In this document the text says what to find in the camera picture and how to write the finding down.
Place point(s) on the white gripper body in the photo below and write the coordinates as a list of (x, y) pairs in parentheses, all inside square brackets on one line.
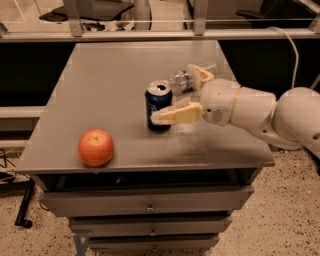
[(218, 101)]

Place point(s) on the grey drawer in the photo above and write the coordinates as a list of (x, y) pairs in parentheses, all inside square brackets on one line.
[(148, 201), (150, 226), (153, 243)]

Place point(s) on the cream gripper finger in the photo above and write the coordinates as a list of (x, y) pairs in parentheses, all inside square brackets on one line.
[(201, 74), (184, 111)]

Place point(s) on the bottom grey drawer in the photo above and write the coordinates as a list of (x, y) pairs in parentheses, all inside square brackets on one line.
[(153, 243)]

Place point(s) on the grey metal rail frame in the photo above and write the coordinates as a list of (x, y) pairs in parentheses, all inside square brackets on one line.
[(165, 20)]

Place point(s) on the black stand leg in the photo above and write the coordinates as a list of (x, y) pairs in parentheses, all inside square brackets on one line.
[(21, 220)]

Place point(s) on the top grey drawer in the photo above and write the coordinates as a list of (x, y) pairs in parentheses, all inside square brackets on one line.
[(148, 201)]

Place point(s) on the grey drawer cabinet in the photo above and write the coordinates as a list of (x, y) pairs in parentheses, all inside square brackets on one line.
[(103, 87)]

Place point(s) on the middle grey drawer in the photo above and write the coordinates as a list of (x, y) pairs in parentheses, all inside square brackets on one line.
[(150, 226)]

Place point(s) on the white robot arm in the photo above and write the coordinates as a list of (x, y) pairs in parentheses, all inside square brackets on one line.
[(288, 122)]

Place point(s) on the black office chair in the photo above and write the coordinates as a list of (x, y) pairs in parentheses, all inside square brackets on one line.
[(92, 10)]

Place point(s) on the red apple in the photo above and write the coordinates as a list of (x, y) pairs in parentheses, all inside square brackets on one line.
[(95, 147)]

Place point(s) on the blue pepsi can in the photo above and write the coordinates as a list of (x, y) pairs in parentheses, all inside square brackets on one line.
[(158, 95)]

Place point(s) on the clear plastic water bottle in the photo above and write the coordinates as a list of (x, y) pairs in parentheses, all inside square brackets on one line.
[(180, 81)]

